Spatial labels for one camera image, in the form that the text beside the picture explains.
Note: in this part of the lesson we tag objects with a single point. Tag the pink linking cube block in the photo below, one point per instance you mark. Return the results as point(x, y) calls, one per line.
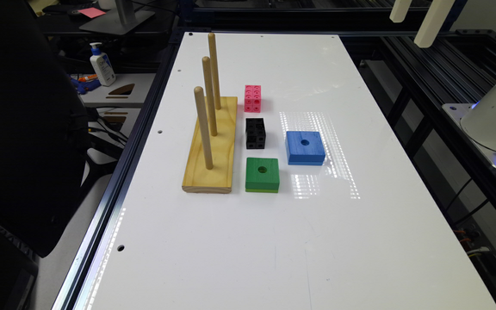
point(253, 99)

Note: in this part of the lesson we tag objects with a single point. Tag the wooden peg base board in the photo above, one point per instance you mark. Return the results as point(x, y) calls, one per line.
point(197, 178)

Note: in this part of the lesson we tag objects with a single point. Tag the black linking cube block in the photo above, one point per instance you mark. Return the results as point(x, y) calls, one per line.
point(255, 133)

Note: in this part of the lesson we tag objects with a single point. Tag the far wooden peg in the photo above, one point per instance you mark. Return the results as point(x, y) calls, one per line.
point(214, 69)

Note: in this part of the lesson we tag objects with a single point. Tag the blue tool on side desk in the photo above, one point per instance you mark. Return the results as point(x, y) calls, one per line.
point(85, 84)

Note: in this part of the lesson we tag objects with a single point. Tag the green square block with hole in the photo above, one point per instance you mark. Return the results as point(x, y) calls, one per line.
point(262, 175)

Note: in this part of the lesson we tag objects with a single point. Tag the middle wooden peg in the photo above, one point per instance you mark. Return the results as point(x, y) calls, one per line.
point(206, 66)

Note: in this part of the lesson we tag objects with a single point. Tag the near wooden peg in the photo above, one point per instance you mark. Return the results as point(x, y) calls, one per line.
point(203, 126)

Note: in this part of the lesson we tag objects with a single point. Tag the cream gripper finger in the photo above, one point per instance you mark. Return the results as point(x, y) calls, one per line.
point(432, 23)
point(400, 10)

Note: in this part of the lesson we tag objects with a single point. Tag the silver monitor stand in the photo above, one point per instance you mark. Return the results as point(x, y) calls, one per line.
point(120, 18)

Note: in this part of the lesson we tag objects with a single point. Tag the white lotion pump bottle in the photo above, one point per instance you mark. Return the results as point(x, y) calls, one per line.
point(101, 65)

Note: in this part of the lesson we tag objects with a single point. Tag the wooden peg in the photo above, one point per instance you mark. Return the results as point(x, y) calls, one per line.
point(206, 66)
point(203, 126)
point(214, 69)

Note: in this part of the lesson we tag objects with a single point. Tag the pink sticky note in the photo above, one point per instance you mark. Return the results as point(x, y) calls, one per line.
point(92, 12)

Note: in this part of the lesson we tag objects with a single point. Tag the blue square block with hole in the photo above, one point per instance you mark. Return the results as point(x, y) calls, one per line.
point(304, 148)

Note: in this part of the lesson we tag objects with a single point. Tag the black office chair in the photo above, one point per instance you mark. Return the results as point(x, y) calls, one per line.
point(43, 134)

